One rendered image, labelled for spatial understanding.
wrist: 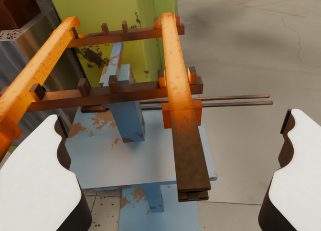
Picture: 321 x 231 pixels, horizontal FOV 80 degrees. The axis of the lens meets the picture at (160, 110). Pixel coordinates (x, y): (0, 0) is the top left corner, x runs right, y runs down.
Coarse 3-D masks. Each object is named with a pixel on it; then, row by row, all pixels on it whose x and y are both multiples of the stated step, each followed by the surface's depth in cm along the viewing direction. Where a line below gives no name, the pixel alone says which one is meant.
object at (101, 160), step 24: (192, 96) 64; (96, 120) 60; (144, 120) 59; (72, 144) 55; (96, 144) 54; (120, 144) 53; (144, 144) 53; (168, 144) 52; (72, 168) 50; (96, 168) 49; (120, 168) 48; (144, 168) 48; (168, 168) 47
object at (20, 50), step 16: (48, 0) 66; (48, 16) 57; (0, 32) 49; (16, 32) 48; (32, 32) 51; (48, 32) 57; (0, 48) 47; (16, 48) 47; (32, 48) 51; (0, 64) 51; (16, 64) 50; (64, 64) 65; (80, 64) 75; (48, 80) 57; (64, 80) 65; (32, 112) 64; (48, 112) 64; (64, 112) 64; (32, 128) 71; (16, 144) 80; (64, 144) 78
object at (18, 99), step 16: (64, 32) 42; (48, 48) 37; (64, 48) 41; (32, 64) 34; (48, 64) 35; (16, 80) 31; (32, 80) 31; (16, 96) 28; (0, 112) 26; (16, 112) 27; (0, 128) 24; (16, 128) 26; (0, 144) 25; (0, 160) 24
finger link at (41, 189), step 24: (48, 120) 10; (24, 144) 9; (48, 144) 9; (24, 168) 8; (48, 168) 8; (0, 192) 7; (24, 192) 7; (48, 192) 7; (72, 192) 7; (0, 216) 6; (24, 216) 6; (48, 216) 6; (72, 216) 6
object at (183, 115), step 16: (176, 32) 37; (176, 48) 33; (176, 64) 29; (176, 80) 27; (176, 96) 24; (176, 112) 22; (192, 112) 22; (176, 128) 20; (192, 128) 20; (176, 144) 19; (192, 144) 19; (176, 160) 18; (192, 160) 18; (176, 176) 17; (192, 176) 17; (208, 176) 16; (192, 192) 16
